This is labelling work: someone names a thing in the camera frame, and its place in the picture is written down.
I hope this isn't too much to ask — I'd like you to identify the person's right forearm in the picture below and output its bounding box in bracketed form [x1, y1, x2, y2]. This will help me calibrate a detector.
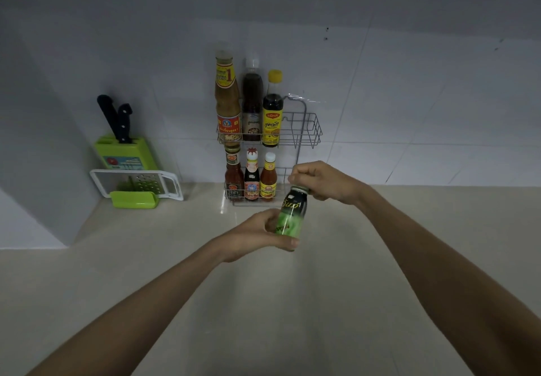
[357, 187, 541, 376]

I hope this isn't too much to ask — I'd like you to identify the large black-handled knife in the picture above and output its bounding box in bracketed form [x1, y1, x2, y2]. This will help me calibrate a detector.
[96, 94, 121, 140]

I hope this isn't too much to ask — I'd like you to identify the small green label bottle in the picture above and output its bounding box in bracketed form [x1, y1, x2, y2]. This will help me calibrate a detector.
[274, 185, 309, 253]

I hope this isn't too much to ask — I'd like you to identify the person's left hand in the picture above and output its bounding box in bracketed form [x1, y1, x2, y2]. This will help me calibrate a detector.
[213, 209, 300, 264]

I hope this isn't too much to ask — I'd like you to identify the green grater container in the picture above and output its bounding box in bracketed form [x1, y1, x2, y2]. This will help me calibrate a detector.
[109, 191, 160, 210]

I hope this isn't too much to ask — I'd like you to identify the small black-handled knife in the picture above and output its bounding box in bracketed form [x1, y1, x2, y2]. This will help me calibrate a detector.
[117, 103, 134, 144]

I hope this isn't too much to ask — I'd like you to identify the white framed metal grater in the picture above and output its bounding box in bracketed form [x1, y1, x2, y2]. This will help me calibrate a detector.
[89, 169, 185, 201]

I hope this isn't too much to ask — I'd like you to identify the person's right hand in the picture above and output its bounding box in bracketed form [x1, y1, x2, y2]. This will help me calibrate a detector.
[287, 160, 375, 207]

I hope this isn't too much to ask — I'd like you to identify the person's left forearm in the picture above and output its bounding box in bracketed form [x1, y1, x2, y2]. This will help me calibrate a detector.
[25, 240, 225, 376]

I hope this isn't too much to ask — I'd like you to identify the dark sauce bottle white cap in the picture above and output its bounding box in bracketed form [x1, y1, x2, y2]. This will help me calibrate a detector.
[241, 58, 264, 142]

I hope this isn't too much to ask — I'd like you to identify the yellow label soy sauce bottle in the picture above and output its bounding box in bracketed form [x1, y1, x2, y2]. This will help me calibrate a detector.
[261, 69, 284, 148]

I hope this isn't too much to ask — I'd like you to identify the green knife block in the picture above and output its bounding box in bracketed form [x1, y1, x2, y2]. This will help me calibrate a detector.
[94, 135, 159, 171]

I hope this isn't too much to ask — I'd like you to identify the grey wire two-tier rack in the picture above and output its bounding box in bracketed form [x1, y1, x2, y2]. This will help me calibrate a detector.
[216, 94, 323, 207]

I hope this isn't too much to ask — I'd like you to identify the orange chili sauce bottle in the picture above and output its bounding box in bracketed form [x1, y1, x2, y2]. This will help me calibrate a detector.
[259, 152, 278, 200]

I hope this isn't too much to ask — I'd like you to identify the tall light brown sauce bottle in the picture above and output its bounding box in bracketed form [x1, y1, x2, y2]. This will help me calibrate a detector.
[214, 50, 242, 143]

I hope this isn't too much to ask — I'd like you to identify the gold lid red sauce bottle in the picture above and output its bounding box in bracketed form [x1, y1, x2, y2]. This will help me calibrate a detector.
[224, 144, 245, 201]

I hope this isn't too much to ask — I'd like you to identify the oyster sauce bottle red-white cap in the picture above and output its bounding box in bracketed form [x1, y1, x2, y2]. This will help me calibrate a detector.
[243, 148, 261, 201]

